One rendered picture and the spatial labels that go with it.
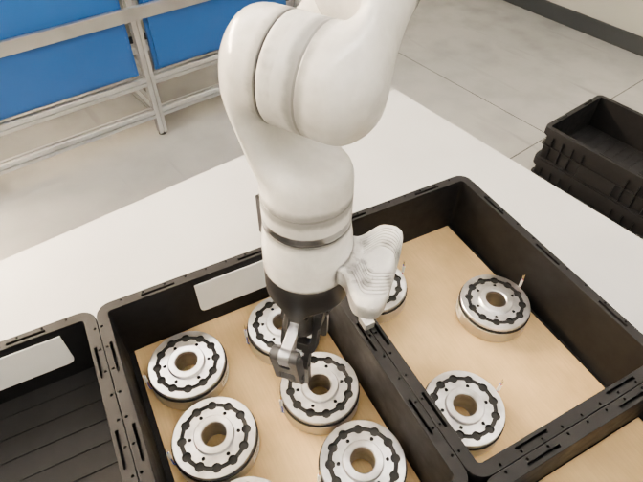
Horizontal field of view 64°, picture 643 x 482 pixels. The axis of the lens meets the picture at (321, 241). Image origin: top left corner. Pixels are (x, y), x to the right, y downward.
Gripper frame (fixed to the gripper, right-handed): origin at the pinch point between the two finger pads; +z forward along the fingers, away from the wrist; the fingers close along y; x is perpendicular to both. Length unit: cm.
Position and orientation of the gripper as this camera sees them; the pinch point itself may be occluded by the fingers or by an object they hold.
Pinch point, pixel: (308, 347)
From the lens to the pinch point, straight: 54.9
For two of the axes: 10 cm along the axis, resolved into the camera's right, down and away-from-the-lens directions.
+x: 9.5, 2.3, -2.0
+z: -0.1, 6.8, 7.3
